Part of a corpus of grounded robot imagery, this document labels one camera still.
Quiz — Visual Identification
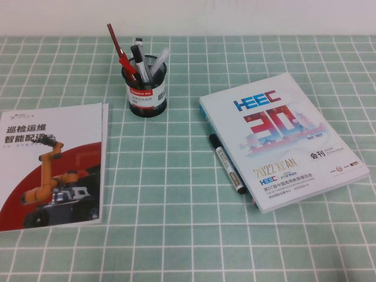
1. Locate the white marker with black cap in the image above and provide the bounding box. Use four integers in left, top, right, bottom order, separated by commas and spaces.
130, 45, 150, 85

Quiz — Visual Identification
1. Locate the black mesh pen holder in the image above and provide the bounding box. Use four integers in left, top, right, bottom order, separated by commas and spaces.
122, 55, 167, 118

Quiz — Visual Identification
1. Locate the clear plastic pen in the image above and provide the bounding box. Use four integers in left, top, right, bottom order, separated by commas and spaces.
149, 47, 172, 78

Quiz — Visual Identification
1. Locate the red pen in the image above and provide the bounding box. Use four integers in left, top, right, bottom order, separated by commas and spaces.
106, 23, 138, 83

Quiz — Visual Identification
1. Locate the black marker with brown label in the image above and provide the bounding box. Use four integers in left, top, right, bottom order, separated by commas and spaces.
208, 133, 247, 195

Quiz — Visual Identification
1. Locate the white HEEC catalogue book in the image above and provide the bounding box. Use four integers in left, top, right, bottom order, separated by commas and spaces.
199, 72, 370, 214

